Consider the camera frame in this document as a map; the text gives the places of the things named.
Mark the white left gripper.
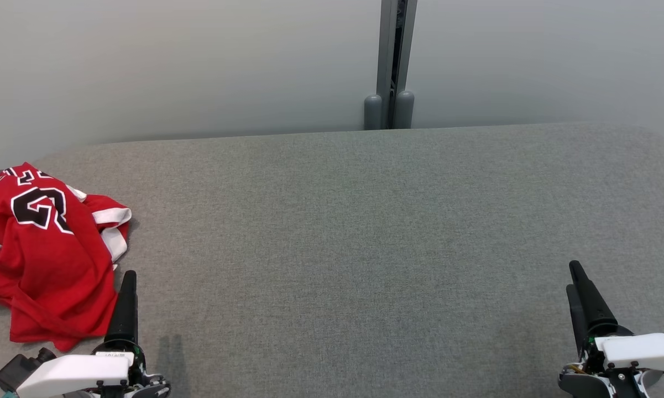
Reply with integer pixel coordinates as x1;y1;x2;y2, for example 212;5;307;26
15;270;172;398

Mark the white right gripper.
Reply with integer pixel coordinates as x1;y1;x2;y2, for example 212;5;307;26
558;260;664;398

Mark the red basketball jersey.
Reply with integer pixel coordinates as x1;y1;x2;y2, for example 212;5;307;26
0;162;119;352

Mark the grey cylinder post foot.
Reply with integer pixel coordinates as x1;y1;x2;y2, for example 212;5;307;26
394;90;415;130
364;94;384;131

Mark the grey metal partition post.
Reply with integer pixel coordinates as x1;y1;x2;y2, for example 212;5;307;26
376;0;419;130

